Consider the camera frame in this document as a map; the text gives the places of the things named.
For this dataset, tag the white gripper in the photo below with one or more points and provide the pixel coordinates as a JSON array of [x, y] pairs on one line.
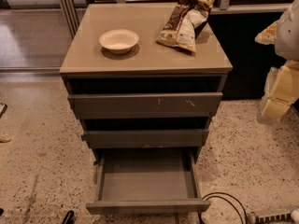
[[289, 36]]

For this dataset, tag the brown chip bag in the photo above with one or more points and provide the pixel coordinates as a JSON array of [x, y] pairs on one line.
[[186, 22]]

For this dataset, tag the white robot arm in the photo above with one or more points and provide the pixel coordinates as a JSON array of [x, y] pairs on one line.
[[287, 36]]

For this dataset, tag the grey middle drawer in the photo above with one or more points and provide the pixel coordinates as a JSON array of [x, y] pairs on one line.
[[146, 138]]

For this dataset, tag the grey top drawer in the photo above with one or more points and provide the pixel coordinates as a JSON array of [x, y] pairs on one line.
[[155, 105]]

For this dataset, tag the grey drawer cabinet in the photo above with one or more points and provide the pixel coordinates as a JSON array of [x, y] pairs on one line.
[[147, 68]]

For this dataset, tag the grey open bottom drawer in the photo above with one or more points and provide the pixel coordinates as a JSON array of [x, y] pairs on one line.
[[146, 181]]

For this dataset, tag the white power strip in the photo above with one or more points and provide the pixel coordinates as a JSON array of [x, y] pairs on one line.
[[268, 216]]

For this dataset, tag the white paper bowl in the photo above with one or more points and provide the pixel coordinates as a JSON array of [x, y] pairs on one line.
[[119, 41]]

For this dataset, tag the black object at floor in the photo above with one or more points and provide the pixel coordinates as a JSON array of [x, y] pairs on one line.
[[69, 218]]

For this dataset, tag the dark object left edge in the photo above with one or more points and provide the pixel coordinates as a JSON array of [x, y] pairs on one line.
[[3, 108]]

